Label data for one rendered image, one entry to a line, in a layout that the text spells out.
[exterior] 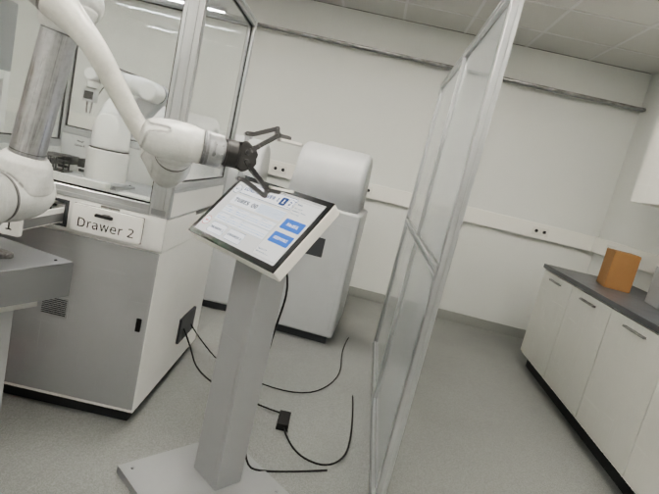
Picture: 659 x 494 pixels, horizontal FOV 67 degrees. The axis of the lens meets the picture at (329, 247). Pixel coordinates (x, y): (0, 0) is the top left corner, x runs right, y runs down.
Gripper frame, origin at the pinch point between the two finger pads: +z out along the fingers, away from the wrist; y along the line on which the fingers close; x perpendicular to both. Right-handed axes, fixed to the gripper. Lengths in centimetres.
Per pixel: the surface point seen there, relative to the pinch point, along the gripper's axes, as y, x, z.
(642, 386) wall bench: -68, 27, 214
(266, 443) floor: -123, 70, 34
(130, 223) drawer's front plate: -33, 79, -39
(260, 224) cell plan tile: -20.0, 27.3, 0.6
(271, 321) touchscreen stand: -55, 32, 13
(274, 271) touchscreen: -31.5, 5.7, 2.0
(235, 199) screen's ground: -14, 48, -5
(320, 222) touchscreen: -14.7, 10.2, 15.3
